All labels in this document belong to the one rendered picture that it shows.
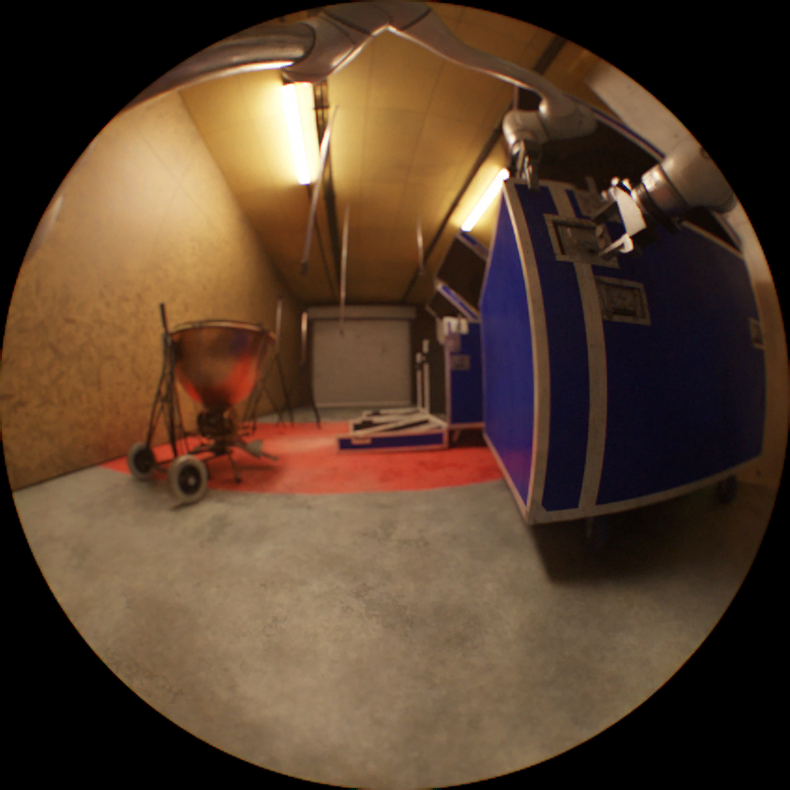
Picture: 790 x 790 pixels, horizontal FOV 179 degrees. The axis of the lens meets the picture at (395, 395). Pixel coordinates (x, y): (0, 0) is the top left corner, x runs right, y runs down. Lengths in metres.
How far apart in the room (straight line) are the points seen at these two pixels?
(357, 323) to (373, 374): 1.66
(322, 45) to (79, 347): 1.95
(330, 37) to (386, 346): 7.60
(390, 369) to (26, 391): 7.69
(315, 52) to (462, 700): 1.07
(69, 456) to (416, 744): 2.02
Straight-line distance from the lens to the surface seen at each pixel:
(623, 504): 0.68
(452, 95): 3.09
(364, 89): 3.02
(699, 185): 0.53
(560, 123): 0.87
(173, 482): 1.12
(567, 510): 0.60
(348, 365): 7.68
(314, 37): 0.63
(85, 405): 2.10
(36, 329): 1.97
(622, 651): 0.59
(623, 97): 2.59
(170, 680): 0.58
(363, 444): 1.78
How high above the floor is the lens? 0.44
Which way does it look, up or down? 1 degrees down
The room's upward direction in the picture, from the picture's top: 1 degrees counter-clockwise
